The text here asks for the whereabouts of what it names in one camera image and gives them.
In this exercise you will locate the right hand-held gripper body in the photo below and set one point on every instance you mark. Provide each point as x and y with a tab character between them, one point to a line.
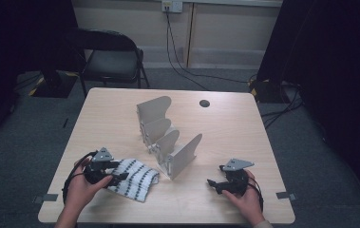
236	182

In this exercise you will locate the person's left hand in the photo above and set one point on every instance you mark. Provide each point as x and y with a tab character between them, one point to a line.
79	190

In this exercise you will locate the white expandable divider rack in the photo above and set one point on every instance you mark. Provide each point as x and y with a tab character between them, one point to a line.
168	145

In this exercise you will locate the black stand base with striped tape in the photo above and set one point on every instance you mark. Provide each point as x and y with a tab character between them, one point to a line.
54	85

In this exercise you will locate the white cloth with black pattern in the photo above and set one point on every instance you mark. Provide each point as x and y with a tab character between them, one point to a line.
136	180

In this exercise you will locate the white wall socket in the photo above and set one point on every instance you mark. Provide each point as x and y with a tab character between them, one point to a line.
172	5

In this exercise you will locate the dark curtain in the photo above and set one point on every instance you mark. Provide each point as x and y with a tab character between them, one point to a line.
336	79

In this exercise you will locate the black folding chair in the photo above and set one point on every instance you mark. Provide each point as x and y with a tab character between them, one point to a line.
111	63

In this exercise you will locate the grey tape strip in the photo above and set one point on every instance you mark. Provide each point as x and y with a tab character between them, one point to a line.
46	198
286	195

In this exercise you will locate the person's right hand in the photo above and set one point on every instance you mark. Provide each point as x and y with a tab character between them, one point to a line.
249	204

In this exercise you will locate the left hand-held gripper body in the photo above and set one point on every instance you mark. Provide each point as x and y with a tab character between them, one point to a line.
97	171

